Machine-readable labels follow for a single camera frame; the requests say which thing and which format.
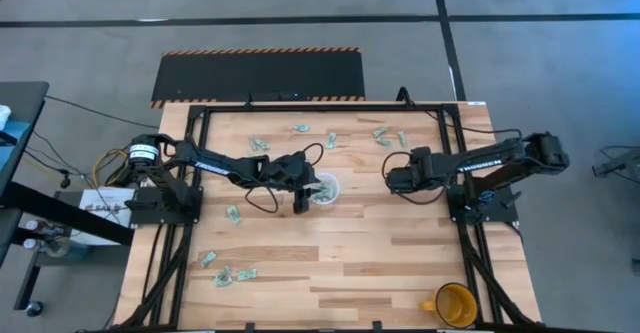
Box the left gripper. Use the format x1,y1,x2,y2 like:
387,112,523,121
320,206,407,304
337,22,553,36
264,150,322,216

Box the clear plastic cup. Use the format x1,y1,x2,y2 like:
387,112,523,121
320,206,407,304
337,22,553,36
306,172,342,206

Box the black box device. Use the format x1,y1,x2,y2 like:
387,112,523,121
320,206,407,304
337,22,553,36
247,90,301,103

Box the black hazard-striped floor mat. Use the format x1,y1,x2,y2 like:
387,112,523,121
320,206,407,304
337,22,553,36
149,46,366,110

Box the yellow mug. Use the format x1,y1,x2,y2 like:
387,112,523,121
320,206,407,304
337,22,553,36
418,282,480,329

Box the white printed paper sheet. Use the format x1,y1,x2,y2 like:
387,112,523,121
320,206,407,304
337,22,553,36
74,186,136,247

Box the black equipment stand foot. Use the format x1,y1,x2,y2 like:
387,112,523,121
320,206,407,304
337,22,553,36
592,146,640,178

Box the clear glass jar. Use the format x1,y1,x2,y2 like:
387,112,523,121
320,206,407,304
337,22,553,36
42,235,71,259

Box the black side desk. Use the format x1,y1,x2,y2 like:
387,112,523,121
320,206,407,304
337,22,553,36
0,81,136,319

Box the blue flat item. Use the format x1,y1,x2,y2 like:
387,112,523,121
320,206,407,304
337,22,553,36
0,120,32,172

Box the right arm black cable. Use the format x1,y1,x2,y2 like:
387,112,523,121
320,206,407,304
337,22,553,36
382,115,524,207

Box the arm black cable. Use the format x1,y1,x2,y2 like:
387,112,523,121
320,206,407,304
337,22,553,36
382,115,524,207
243,142,325,215

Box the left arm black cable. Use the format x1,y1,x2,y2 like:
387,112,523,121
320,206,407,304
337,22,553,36
243,142,325,215

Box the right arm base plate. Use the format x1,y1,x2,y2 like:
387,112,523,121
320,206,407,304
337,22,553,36
446,180,520,225

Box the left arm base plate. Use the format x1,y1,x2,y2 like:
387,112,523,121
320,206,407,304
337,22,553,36
128,186,204,227

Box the yellow cable coil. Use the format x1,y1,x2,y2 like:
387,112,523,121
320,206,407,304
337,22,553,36
91,147,130,187

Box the thin black floor cable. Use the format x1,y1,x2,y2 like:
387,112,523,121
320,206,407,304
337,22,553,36
43,94,161,130

